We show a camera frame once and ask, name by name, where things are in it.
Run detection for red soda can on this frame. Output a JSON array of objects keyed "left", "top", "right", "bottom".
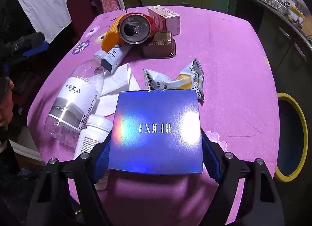
[{"left": 117, "top": 13, "right": 156, "bottom": 44}]

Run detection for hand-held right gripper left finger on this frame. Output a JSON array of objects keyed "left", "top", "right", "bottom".
[{"left": 26, "top": 128, "right": 115, "bottom": 226}]

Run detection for clear plastic bottle white label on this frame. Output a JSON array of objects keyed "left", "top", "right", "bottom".
[{"left": 44, "top": 54, "right": 108, "bottom": 147}]

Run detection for dark curved counter cabinet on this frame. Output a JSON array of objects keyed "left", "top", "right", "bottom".
[{"left": 234, "top": 0, "right": 312, "bottom": 109}]

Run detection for brown plastic tray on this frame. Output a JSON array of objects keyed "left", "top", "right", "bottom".
[{"left": 142, "top": 31, "right": 176, "bottom": 59}]

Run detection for maroon chair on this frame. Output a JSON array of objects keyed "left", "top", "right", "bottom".
[{"left": 67, "top": 0, "right": 104, "bottom": 26}]

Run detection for white paper tissue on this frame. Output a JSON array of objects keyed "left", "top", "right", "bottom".
[{"left": 94, "top": 63, "right": 140, "bottom": 117}]

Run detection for yellow rimmed trash bin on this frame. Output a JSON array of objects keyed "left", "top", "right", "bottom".
[{"left": 275, "top": 92, "right": 308, "bottom": 183}]

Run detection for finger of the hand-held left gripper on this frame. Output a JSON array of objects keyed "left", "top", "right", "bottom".
[{"left": 10, "top": 32, "right": 49, "bottom": 58}]

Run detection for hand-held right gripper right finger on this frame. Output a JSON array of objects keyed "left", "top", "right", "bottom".
[{"left": 201, "top": 130, "right": 285, "bottom": 226}]

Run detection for white tube with blue cap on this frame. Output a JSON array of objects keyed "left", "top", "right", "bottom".
[{"left": 95, "top": 44, "right": 132, "bottom": 74}]

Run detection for orange foam net sleeve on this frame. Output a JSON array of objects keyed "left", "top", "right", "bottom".
[{"left": 101, "top": 19, "right": 122, "bottom": 51}]

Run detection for white hanging cloth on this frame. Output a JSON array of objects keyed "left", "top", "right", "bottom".
[{"left": 13, "top": 0, "right": 86, "bottom": 43}]

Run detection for white pill bottle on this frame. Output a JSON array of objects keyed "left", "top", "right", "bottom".
[{"left": 73, "top": 114, "right": 114, "bottom": 191}]

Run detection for purple floral tablecloth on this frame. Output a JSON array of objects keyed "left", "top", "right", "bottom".
[{"left": 27, "top": 6, "right": 281, "bottom": 226}]

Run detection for shiny blue cardboard box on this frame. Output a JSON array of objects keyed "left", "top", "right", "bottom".
[{"left": 108, "top": 89, "right": 203, "bottom": 175}]

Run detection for white snack wrapper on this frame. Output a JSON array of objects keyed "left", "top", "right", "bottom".
[{"left": 143, "top": 59, "right": 205, "bottom": 100}]

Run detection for pink cardboard box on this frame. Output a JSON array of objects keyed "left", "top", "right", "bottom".
[{"left": 147, "top": 6, "right": 181, "bottom": 36}]

